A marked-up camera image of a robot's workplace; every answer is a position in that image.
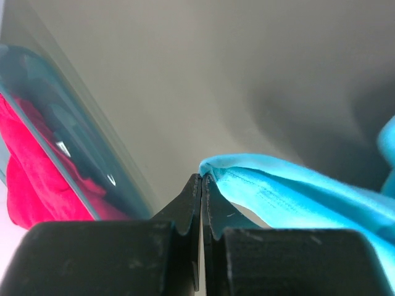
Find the cyan t shirt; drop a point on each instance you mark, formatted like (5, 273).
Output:
(286, 195)

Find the red t shirt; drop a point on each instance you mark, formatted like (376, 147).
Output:
(36, 190)

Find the teal plastic basket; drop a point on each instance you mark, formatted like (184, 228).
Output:
(69, 137)

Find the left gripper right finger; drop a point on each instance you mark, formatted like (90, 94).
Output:
(241, 258)

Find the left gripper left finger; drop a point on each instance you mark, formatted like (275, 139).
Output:
(158, 256)

